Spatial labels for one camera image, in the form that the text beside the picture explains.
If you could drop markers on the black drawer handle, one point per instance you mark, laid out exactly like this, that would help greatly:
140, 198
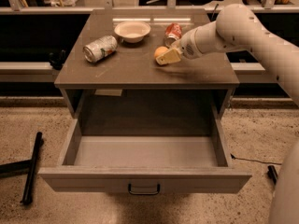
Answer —
144, 190

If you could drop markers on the black stand leg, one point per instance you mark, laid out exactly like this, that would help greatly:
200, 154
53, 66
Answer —
27, 167
272, 173

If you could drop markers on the grey cabinet with top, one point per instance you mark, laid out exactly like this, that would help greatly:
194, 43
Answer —
133, 66

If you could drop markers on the white ceramic bowl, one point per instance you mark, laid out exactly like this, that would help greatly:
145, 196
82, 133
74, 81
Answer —
132, 31

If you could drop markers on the black clamp object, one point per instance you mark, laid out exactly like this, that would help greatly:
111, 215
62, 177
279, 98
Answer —
57, 59

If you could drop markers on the black stand leg left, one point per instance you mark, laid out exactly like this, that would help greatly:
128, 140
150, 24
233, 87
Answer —
27, 167

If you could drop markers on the open grey top drawer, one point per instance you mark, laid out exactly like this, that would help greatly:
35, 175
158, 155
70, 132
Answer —
179, 164

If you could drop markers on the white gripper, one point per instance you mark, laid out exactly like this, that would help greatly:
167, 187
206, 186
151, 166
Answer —
186, 47

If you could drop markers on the white paper label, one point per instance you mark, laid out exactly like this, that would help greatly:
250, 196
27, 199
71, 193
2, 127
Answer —
108, 92

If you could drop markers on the red soda can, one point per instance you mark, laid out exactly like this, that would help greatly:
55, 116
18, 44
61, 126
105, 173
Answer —
172, 33

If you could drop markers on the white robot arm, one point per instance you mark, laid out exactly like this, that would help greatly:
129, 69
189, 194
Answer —
237, 27

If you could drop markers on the orange fruit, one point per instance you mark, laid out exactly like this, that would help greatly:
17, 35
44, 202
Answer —
160, 51

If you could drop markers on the black stand leg right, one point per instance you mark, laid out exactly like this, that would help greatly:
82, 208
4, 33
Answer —
272, 173

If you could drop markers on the white green soda can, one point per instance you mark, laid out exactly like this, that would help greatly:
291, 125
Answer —
100, 48

